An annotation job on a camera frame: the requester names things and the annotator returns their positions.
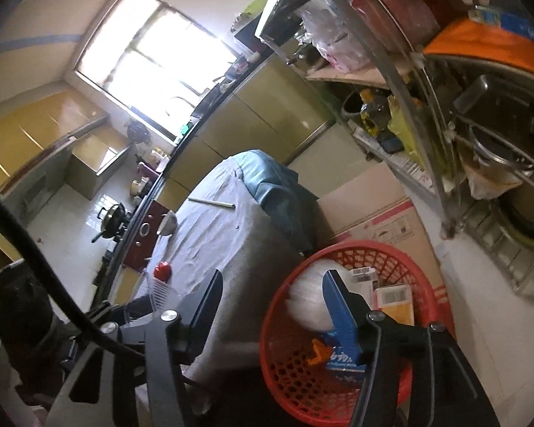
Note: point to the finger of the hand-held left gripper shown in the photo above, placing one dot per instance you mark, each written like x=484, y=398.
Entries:
x=124, y=312

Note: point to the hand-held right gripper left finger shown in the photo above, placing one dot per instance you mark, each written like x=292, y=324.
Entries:
x=204, y=304

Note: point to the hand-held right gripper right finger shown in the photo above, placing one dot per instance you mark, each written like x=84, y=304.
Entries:
x=343, y=320

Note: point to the orange wrapper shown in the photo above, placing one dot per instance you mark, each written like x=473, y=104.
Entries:
x=318, y=351

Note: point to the blue toothpaste box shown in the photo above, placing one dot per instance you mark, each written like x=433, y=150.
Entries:
x=338, y=360

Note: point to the clear plastic tray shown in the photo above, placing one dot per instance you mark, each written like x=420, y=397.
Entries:
x=162, y=296

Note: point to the blue white carton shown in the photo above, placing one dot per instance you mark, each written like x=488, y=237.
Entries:
x=365, y=278

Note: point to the brown medicine box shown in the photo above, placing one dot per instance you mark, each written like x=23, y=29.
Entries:
x=396, y=304

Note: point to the red plastic basket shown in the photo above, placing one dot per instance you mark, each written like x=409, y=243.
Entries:
x=365, y=245

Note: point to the red plastic bag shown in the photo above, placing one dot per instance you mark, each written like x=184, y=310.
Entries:
x=162, y=271

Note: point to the grey tablecloth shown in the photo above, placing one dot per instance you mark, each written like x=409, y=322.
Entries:
x=231, y=240

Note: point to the dark red stove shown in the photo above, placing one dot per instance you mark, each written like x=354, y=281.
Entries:
x=144, y=235

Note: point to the white ceramic bowl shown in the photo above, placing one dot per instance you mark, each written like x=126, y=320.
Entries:
x=168, y=224

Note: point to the black wok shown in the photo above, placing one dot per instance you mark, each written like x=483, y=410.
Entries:
x=111, y=218

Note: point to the thin bamboo stick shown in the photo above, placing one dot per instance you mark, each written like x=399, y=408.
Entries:
x=211, y=202

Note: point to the cardboard box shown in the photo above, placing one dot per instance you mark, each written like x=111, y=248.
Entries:
x=365, y=204

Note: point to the blue cloth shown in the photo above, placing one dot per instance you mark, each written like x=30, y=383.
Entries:
x=271, y=187

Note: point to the yellow oil bottle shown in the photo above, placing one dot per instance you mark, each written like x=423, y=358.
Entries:
x=374, y=111

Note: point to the steel pot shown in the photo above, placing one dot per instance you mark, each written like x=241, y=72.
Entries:
x=507, y=151

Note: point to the metal kitchen rack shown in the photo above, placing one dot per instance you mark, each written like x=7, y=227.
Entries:
x=394, y=75

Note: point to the kitchen window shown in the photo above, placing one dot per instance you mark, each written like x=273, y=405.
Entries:
x=151, y=53

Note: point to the white pink plastic bag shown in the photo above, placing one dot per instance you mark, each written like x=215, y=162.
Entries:
x=333, y=40

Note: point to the green plastic container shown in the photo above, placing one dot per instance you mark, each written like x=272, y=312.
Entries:
x=253, y=6

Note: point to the yellow wall cabinets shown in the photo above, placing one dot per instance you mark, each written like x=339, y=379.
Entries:
x=26, y=129

